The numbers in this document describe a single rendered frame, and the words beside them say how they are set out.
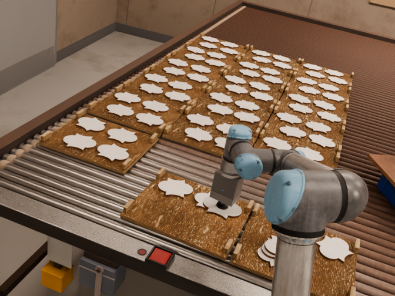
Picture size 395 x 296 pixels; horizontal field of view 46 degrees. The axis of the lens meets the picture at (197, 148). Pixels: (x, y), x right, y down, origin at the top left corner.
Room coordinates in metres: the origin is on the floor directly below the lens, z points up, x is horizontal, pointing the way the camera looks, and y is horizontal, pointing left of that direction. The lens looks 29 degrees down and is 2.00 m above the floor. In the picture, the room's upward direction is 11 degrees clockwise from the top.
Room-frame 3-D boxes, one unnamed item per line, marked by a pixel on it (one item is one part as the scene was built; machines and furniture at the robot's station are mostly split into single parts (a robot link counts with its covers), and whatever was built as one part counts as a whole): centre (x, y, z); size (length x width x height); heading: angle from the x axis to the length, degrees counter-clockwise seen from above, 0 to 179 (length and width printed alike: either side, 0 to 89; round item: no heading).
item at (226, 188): (1.30, -0.13, 1.15); 0.10 x 0.09 x 0.16; 156
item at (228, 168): (1.29, -0.12, 1.23); 0.08 x 0.08 x 0.05
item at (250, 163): (1.20, -0.17, 1.31); 0.11 x 0.11 x 0.08; 16
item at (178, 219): (1.41, -0.02, 0.93); 0.41 x 0.35 x 0.02; 73
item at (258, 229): (1.28, -0.42, 0.93); 0.41 x 0.35 x 0.02; 75
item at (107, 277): (1.18, 0.25, 0.77); 0.14 x 0.11 x 0.18; 76
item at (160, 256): (1.13, 0.05, 0.92); 0.06 x 0.06 x 0.01; 76
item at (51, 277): (1.22, 0.42, 0.74); 0.09 x 0.08 x 0.24; 76
